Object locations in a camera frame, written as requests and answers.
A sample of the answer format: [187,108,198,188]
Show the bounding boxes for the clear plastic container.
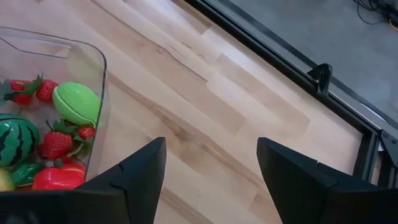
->
[0,26,111,192]

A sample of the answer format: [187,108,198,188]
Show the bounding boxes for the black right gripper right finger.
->
[256,137,398,224]

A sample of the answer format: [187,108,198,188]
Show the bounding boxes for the red toy pepper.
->
[30,163,87,191]

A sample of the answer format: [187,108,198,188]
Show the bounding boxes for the dark green toy vegetable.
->
[11,162,44,187]

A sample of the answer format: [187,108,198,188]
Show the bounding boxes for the light green toy melon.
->
[52,82,101,127]

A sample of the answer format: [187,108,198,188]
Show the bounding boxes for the black floor cables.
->
[353,0,398,26]

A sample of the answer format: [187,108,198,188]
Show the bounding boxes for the yellow toy lemon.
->
[0,176,16,192]

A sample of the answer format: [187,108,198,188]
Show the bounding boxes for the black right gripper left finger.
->
[0,136,168,224]

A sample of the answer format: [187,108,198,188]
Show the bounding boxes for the black frame clamp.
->
[307,63,333,97]

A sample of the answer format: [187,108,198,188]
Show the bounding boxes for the black aluminium rig frame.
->
[185,0,398,189]

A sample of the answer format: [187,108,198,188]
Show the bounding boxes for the toy watermelon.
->
[0,113,40,168]

